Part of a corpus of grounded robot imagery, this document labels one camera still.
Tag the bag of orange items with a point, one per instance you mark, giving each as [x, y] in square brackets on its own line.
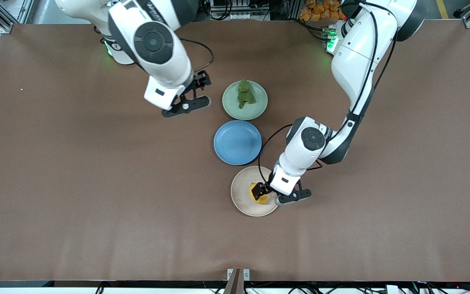
[316, 10]

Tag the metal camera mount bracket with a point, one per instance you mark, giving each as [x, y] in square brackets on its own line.
[238, 281]

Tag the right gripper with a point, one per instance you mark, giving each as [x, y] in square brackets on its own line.
[200, 79]

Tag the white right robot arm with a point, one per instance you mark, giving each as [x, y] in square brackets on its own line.
[157, 45]

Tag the yellow lemon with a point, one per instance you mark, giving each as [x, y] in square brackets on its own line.
[262, 201]

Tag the green lettuce leaf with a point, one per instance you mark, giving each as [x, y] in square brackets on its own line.
[245, 96]

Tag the green round plate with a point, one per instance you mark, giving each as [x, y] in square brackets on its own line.
[255, 108]

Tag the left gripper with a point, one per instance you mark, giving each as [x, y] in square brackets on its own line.
[260, 189]

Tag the dark equipment rack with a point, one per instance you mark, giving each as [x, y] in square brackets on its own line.
[239, 8]

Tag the beige round plate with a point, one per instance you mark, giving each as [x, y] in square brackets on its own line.
[241, 198]

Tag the blue round plate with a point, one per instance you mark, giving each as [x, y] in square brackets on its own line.
[237, 143]

